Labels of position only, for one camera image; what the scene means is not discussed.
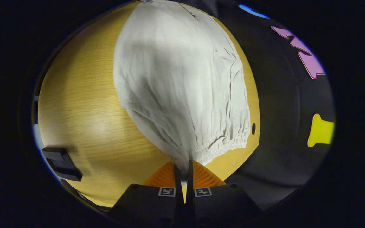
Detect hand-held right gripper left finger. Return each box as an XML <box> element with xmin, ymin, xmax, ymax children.
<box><xmin>108</xmin><ymin>160</ymin><xmax>184</xmax><ymax>226</ymax></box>

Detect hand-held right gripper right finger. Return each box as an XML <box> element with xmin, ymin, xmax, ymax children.
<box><xmin>184</xmin><ymin>160</ymin><xmax>263</xmax><ymax>226</ymax></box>

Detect white jeans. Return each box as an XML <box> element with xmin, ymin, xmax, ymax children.
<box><xmin>113</xmin><ymin>0</ymin><xmax>252</xmax><ymax>186</ymax></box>

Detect black table edge bracket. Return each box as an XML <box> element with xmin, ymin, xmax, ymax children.
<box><xmin>41</xmin><ymin>147</ymin><xmax>83</xmax><ymax>182</ymax></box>

